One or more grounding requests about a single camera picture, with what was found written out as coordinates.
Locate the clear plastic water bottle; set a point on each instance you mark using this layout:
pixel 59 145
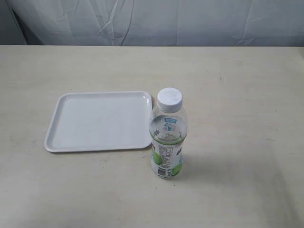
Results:
pixel 168 129

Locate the white rectangular plastic tray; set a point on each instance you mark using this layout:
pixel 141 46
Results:
pixel 101 121

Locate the white backdrop curtain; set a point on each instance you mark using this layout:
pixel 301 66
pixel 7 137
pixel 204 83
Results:
pixel 152 22

